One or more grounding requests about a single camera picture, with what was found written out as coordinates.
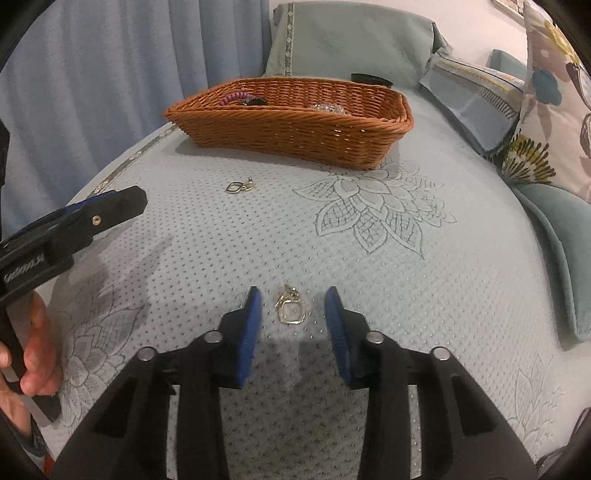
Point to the floral print pillow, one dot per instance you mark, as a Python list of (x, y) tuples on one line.
[(551, 142)]

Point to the black strap band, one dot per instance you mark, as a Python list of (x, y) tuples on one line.
[(368, 79)]

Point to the light teal embroidered bedspread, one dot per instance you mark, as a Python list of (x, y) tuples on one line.
[(433, 248)]

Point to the striped blue-grey pillow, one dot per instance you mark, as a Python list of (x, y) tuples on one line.
[(484, 104)]

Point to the person's left hand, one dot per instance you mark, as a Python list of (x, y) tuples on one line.
[(42, 376)]

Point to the blue-grey curtain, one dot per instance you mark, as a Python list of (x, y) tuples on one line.
[(89, 79)]

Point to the teal velvet cushion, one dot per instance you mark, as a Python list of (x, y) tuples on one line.
[(565, 220)]

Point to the small gold earring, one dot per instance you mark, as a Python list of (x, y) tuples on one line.
[(236, 187)]

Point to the teal covered headboard cushion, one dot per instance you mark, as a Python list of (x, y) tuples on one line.
[(336, 39)]

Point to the black orange hair accessory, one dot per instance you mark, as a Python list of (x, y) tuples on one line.
[(253, 101)]

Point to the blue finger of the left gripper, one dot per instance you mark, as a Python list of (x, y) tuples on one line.
[(93, 204), (131, 203)]

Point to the orange wicker basket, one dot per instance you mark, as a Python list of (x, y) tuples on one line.
[(334, 122)]

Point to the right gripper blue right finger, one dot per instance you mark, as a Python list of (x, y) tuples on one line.
[(348, 332)]

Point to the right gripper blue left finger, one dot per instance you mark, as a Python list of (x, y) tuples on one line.
[(239, 330)]

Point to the teal upholstered headboard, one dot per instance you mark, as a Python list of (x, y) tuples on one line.
[(506, 63)]

